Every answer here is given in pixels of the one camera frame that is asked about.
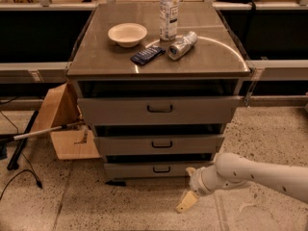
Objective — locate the silver and black pole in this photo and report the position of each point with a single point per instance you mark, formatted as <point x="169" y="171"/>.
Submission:
<point x="40" y="132"/>

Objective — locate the grey bottom drawer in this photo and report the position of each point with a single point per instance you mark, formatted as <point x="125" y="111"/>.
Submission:
<point x="150" y="170"/>

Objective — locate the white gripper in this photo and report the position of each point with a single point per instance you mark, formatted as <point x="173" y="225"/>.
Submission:
<point x="197" y="181"/>

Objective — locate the brown cardboard box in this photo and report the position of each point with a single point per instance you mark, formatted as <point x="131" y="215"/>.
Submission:
<point x="59" y="109"/>

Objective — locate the black bar on floor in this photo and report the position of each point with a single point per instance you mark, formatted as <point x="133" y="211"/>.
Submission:
<point x="13" y="164"/>

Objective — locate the clear plastic water bottle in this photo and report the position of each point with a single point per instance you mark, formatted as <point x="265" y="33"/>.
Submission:
<point x="168" y="19"/>

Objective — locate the dark blue snack packet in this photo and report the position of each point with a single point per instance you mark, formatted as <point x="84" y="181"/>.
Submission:
<point x="147" y="55"/>

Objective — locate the white paper bowl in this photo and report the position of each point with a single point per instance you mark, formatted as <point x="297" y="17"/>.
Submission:
<point x="127" y="34"/>

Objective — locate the grey drawer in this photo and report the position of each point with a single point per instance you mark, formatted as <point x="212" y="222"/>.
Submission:
<point x="158" y="111"/>
<point x="150" y="170"/>
<point x="155" y="145"/>

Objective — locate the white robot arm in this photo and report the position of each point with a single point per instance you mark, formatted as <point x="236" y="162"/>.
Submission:
<point x="230" y="171"/>

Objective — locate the grey metal drawer cabinet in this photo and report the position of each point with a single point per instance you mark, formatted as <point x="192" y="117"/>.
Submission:
<point x="214" y="67"/>

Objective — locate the silver crushed drink can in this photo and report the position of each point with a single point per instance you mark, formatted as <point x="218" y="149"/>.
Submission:
<point x="182" y="45"/>

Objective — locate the grey top drawer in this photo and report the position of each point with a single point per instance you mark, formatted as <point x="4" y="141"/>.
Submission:
<point x="158" y="111"/>

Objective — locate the grey middle drawer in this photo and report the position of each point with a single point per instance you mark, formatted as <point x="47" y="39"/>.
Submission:
<point x="155" y="145"/>

